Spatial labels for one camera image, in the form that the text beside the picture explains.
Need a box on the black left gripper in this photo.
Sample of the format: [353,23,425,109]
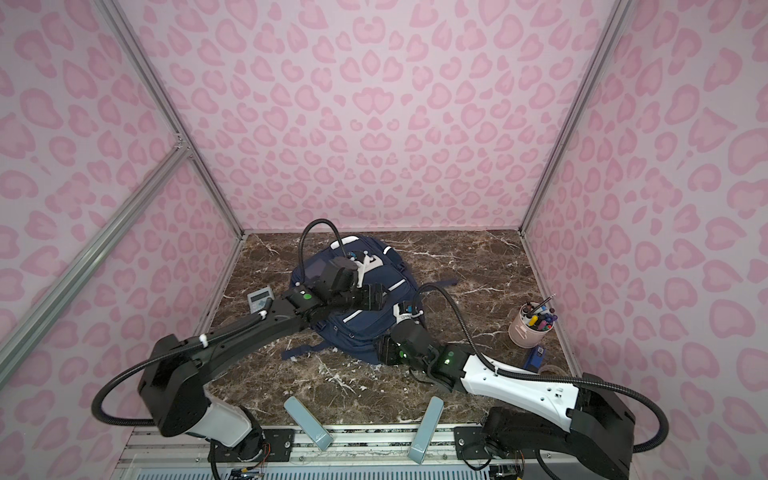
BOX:
[331,280,393,314]

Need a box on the navy blue student backpack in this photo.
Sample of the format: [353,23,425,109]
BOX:
[282,232,456,371]

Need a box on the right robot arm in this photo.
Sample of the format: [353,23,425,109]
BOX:
[379,294,670,479]

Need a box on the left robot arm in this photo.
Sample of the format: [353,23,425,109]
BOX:
[91,236,391,460]

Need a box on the right teal stand block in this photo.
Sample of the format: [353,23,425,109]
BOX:
[408,396,444,465]

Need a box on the teal stand block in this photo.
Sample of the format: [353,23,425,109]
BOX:
[408,396,444,465]
[284,396,333,451]

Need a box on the grey pocket calculator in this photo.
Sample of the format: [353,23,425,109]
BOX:
[246,286,275,313]

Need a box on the pink pen holder cup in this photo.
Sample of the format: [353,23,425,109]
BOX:
[508,295,558,349]

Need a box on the left teal stand block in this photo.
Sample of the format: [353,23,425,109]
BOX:
[284,396,333,451]

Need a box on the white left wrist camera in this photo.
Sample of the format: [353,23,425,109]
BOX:
[353,251,384,288]

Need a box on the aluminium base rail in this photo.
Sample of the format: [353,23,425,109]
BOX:
[111,423,596,479]

